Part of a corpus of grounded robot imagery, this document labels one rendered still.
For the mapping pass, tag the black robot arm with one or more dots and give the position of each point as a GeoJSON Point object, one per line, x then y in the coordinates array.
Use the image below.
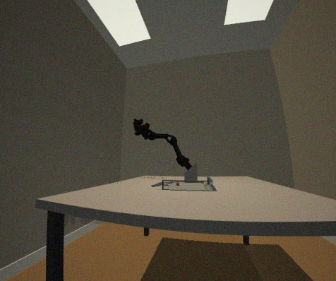
{"type": "Point", "coordinates": [183, 161]}

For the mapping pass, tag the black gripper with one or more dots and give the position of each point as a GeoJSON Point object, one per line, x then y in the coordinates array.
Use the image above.
{"type": "Point", "coordinates": [138, 127]}

